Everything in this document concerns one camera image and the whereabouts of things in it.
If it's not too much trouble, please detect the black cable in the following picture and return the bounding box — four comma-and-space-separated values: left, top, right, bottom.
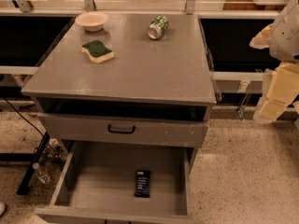
2, 97, 64, 161

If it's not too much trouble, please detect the grey drawer cabinet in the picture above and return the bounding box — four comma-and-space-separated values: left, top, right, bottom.
21, 12, 218, 224

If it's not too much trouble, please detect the beige bowl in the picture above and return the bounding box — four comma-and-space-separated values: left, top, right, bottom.
75, 11, 108, 32

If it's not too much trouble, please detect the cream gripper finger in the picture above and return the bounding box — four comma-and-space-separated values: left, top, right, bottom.
249, 24, 272, 49
253, 62, 299, 124

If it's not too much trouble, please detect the green yellow sponge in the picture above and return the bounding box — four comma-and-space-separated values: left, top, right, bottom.
81, 40, 114, 63

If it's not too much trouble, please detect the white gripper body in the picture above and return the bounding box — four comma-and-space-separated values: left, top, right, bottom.
269, 0, 299, 63

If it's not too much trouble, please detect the clear plastic bottle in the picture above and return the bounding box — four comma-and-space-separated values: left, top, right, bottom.
32, 162, 51, 184

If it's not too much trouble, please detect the black table leg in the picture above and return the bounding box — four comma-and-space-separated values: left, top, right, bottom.
16, 132, 50, 196

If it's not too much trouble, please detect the metal bracket under shelf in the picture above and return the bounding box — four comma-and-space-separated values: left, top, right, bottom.
236, 80, 251, 120

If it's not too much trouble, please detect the green soda can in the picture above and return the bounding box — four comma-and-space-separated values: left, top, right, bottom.
147, 16, 169, 40

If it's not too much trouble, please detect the dark blue rxbar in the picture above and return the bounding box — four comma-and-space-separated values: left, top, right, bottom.
135, 170, 150, 198

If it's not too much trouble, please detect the black drawer handle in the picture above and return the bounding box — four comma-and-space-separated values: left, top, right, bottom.
107, 124, 135, 134

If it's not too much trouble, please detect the closed grey top drawer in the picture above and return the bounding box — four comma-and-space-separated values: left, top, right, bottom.
38, 113, 207, 147

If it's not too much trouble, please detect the open grey middle drawer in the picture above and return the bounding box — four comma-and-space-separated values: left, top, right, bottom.
35, 142, 194, 224

